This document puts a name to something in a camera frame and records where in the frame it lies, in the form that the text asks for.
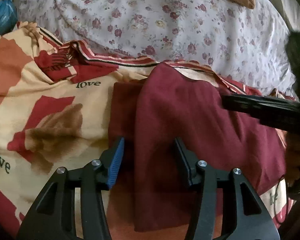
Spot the dark red garment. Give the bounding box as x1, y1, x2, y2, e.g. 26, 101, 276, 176
108, 63, 286, 232

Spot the red cream patterned blanket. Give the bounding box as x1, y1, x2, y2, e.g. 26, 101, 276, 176
0, 21, 300, 240

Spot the white floral bed sheet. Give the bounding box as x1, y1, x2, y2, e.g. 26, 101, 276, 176
18, 0, 295, 95

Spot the blue plastic bag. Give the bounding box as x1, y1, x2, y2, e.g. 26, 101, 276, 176
0, 0, 18, 35

